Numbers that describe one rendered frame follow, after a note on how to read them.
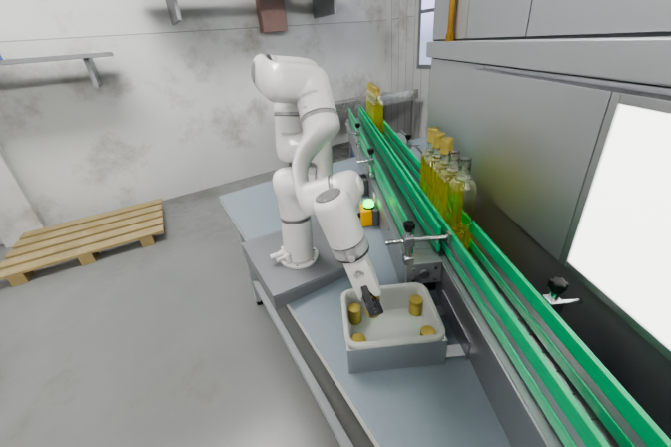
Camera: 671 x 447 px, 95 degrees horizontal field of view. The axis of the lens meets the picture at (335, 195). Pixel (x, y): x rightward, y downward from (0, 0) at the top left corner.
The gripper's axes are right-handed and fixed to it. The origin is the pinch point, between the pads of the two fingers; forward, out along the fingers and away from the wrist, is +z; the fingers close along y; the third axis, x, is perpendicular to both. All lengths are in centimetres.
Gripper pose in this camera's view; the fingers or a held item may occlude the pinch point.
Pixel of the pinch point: (372, 300)
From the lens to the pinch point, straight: 73.6
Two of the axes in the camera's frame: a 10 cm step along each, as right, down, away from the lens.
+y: -0.7, -4.4, 9.0
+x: -9.4, 3.4, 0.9
